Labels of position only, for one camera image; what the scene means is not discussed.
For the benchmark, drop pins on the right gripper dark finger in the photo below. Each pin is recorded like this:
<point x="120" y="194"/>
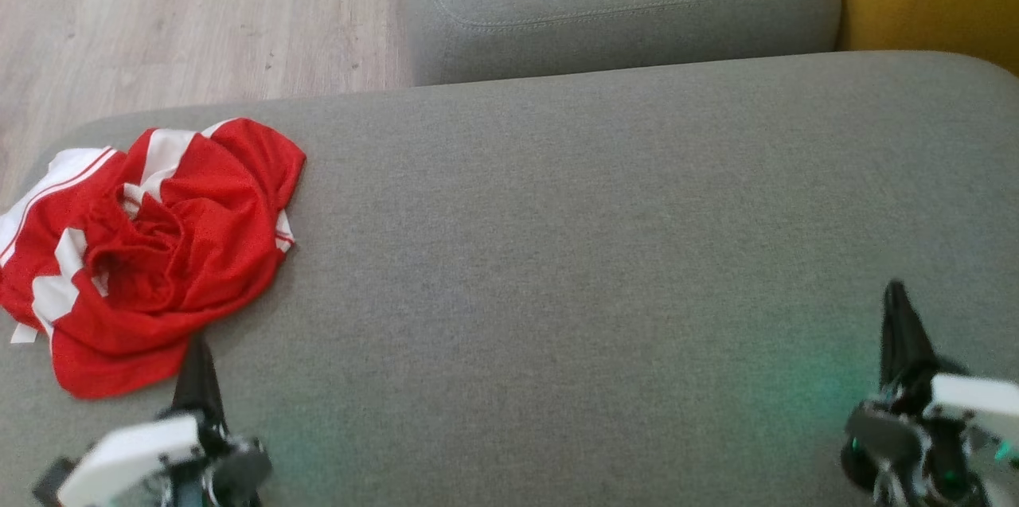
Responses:
<point x="917" y="356"/>
<point x="893" y="356"/>

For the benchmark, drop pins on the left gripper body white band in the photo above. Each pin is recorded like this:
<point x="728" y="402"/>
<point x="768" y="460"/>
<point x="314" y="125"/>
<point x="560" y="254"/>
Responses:
<point x="135" y="459"/>

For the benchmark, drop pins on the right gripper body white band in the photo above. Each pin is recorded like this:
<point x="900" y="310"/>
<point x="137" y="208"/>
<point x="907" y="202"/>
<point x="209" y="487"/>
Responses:
<point x="971" y="403"/>

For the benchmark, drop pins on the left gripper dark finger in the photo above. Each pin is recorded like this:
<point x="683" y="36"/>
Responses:
<point x="188" y="391"/>
<point x="208" y="399"/>

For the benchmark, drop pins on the red garment white printed patches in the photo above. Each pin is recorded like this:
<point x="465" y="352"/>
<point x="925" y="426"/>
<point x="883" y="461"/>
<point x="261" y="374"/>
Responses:
<point x="215" y="252"/>

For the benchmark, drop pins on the large grey sofa seat cushion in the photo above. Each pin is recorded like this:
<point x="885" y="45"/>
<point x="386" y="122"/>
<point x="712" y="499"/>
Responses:
<point x="557" y="252"/>

